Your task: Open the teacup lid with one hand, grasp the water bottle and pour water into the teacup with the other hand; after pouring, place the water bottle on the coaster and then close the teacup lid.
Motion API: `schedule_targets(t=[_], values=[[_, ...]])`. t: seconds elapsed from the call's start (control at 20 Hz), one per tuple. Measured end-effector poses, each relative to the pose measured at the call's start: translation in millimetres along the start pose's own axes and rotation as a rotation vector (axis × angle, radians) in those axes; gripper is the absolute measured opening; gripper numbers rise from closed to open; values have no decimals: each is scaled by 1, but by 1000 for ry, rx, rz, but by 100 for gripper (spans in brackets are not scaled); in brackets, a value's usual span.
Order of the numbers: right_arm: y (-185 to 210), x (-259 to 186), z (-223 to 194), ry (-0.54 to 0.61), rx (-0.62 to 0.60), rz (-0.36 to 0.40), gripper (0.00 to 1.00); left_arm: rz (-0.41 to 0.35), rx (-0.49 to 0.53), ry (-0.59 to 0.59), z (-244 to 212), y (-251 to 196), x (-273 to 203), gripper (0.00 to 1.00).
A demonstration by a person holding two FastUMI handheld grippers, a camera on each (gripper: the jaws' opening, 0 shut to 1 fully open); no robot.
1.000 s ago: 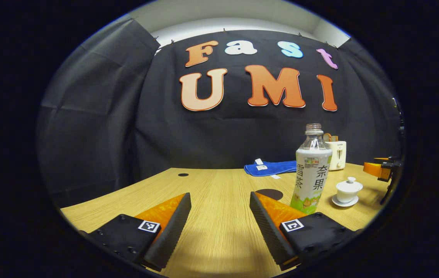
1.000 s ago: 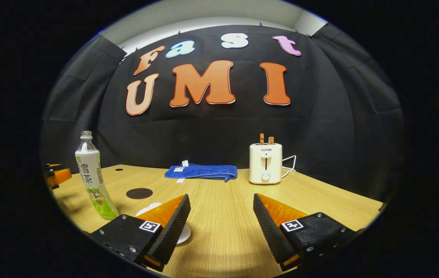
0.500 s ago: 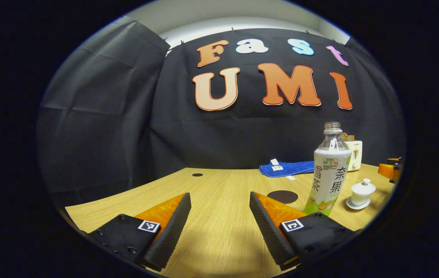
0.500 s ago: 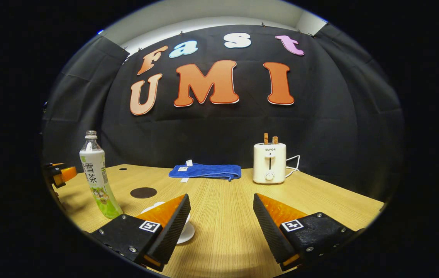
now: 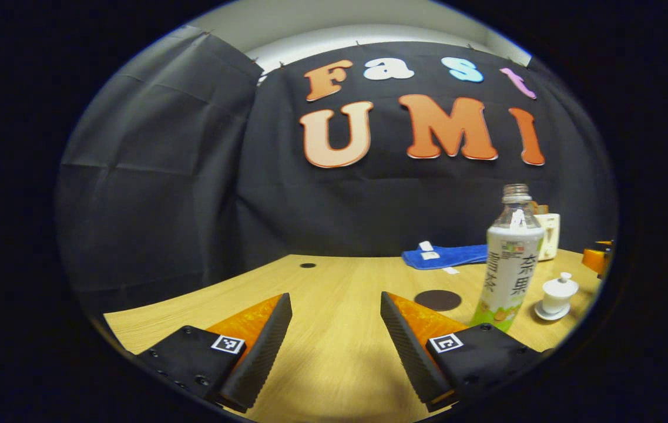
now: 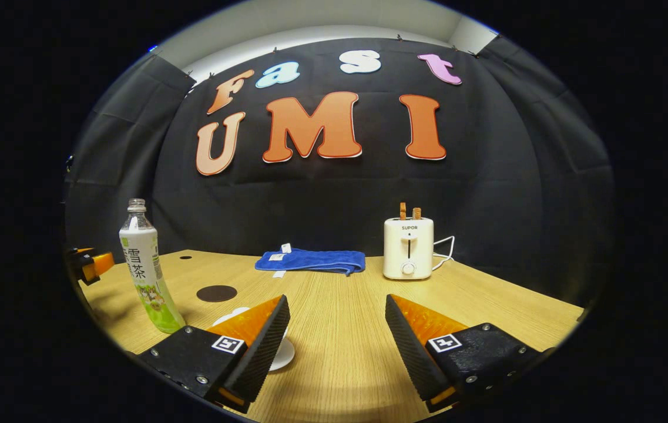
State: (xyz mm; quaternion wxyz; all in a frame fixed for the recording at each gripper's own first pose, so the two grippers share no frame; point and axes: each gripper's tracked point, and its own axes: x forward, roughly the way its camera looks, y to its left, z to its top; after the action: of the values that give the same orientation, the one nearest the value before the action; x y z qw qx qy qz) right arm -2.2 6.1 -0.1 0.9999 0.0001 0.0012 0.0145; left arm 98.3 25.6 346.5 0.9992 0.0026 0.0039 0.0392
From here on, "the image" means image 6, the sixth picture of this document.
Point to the white saucer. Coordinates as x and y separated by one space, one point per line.
284 355

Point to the dark round coaster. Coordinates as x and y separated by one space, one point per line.
217 293

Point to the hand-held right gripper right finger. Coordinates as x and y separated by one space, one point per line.
410 352

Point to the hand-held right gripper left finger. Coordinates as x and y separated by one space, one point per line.
266 352

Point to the cream toaster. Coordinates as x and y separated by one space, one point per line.
408 247

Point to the clear water bottle green label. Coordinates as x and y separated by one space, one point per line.
144 270

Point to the blue folded towel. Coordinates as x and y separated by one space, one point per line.
316 260

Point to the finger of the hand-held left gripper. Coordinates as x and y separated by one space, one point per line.
101 263

